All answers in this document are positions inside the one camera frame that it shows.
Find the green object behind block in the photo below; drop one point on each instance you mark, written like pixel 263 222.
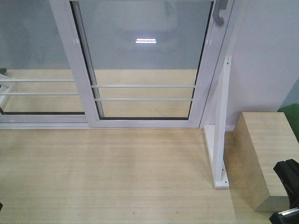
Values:
pixel 292 114

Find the light wooden block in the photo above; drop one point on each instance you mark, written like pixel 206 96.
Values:
pixel 263 139

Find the white triangular support bracket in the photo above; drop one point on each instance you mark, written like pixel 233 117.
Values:
pixel 215 127

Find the white fixed window panel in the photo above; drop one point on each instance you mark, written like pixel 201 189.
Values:
pixel 36 81

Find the white framed transparent sliding door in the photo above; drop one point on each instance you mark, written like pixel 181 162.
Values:
pixel 215 48

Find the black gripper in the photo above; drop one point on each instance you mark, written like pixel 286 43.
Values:
pixel 288 173

